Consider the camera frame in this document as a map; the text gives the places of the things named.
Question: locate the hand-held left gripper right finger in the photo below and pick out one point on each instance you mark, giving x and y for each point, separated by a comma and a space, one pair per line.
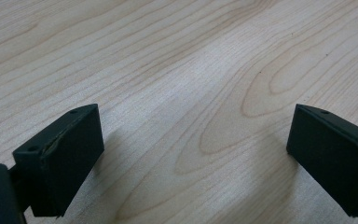
335, 161

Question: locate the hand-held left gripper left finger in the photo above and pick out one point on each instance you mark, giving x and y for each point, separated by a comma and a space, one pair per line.
62, 161

